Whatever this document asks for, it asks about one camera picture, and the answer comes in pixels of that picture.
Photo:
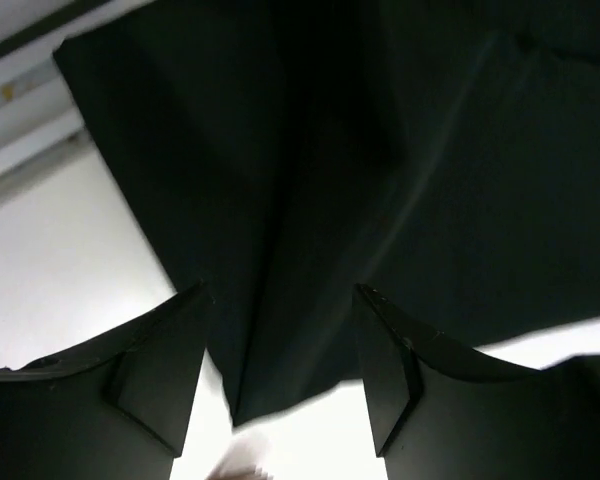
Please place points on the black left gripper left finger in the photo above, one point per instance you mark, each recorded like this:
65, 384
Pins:
114, 407

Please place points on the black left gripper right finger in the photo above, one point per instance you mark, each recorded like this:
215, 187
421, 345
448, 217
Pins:
439, 409

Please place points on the black cloth placemat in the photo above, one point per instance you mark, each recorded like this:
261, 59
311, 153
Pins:
446, 153

